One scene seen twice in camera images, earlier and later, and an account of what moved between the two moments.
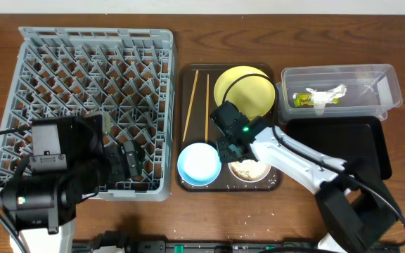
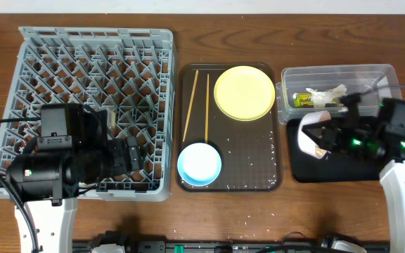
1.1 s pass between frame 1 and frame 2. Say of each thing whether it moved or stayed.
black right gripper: moved
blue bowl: stayed
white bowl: moved
